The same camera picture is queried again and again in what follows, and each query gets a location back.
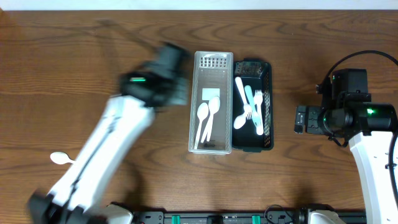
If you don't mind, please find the white plastic spoon top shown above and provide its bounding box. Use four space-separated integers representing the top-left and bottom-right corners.
201 96 221 143

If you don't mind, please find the white label sticker in basket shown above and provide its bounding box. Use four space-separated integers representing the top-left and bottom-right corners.
201 88 220 101

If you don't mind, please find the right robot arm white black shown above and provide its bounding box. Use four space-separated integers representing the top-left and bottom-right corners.
294 68 397 223

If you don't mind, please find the dark green plastic basket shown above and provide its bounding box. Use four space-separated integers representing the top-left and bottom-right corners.
232 58 274 152

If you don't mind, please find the translucent white plastic basket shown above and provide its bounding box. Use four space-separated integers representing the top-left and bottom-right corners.
188 51 233 155

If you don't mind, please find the white plastic spoon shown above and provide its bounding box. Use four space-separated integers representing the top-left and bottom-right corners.
233 76 253 130
50 151 75 165
194 103 209 149
201 96 221 143

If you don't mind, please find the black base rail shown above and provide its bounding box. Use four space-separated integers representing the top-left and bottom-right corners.
105 203 368 224

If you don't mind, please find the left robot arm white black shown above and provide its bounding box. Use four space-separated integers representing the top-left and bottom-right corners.
27 42 189 223

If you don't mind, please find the white plastic fork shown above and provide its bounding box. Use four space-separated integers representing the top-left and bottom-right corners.
244 85 262 128
254 90 264 136

